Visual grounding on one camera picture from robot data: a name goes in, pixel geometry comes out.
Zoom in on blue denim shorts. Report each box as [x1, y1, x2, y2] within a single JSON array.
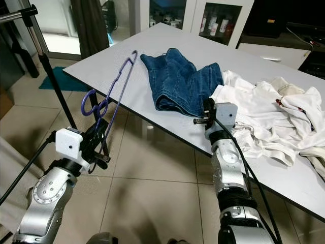
[[140, 47, 225, 118]]

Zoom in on purple plastic hanger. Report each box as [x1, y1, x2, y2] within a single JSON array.
[[80, 49, 139, 159]]

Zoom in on white table with black legs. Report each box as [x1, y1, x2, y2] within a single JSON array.
[[63, 23, 325, 210]]

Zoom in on teal floor mat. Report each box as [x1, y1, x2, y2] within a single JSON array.
[[38, 66, 90, 92]]

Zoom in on beige garment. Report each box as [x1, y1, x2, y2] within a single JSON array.
[[267, 76, 307, 97]]

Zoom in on white drawer unit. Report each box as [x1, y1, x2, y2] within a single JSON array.
[[236, 42, 325, 79]]

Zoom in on white glass-door cabinet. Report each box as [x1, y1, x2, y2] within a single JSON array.
[[135, 0, 255, 49]]

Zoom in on cardboard box with print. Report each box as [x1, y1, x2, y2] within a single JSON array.
[[0, 89, 14, 121]]

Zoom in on black desk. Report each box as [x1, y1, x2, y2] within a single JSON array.
[[0, 20, 41, 92]]

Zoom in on cream trousers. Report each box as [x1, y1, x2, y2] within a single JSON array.
[[304, 142, 325, 179]]

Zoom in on dark grey curtain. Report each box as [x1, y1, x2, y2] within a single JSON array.
[[71, 0, 113, 60]]

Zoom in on black television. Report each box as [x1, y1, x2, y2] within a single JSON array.
[[241, 0, 325, 51]]

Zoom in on chrome and black clothes rack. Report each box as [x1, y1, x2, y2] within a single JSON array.
[[0, 4, 78, 204]]

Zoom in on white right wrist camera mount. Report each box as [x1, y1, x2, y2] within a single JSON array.
[[213, 102, 239, 128]]

